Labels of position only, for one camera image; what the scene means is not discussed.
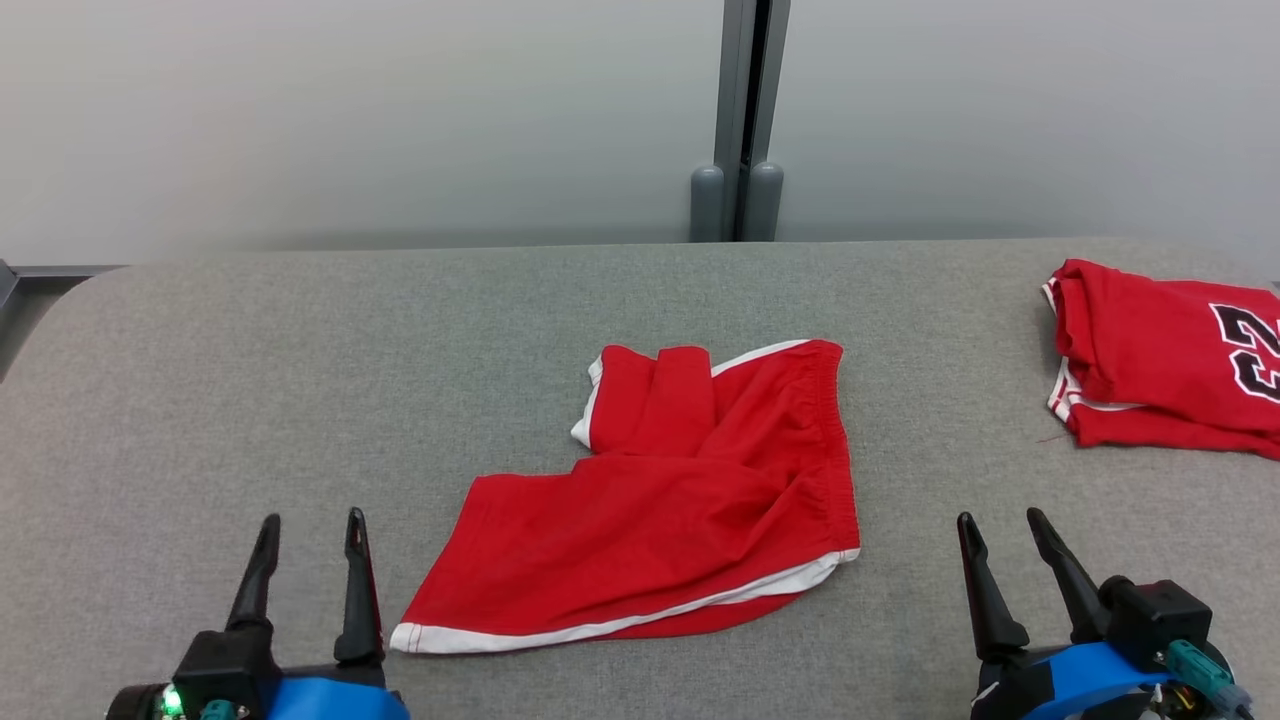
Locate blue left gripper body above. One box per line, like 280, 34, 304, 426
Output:
265, 665, 411, 720

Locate teal right camera connector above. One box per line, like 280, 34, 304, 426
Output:
1165, 640, 1253, 716

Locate grey cylindrical post bumper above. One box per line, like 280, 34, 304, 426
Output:
690, 166, 725, 243
745, 162, 785, 242

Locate grey wall baseboard rail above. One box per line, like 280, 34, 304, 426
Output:
10, 264, 126, 281

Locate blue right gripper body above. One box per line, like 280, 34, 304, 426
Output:
970, 645, 1241, 720

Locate red jersey shirt white sleeves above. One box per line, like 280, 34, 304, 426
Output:
1040, 259, 1280, 461

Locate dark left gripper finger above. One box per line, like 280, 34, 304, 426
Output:
334, 507, 385, 664
226, 514, 282, 633

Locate red shorts white stripe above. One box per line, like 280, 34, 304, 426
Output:
390, 339, 862, 655

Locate grey vertical partition post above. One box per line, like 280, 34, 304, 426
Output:
712, 0, 793, 243

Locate grey fabric covered platform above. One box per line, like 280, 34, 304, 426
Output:
0, 238, 1280, 720

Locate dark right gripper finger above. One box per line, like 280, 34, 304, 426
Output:
957, 512, 1031, 663
1026, 507, 1106, 643

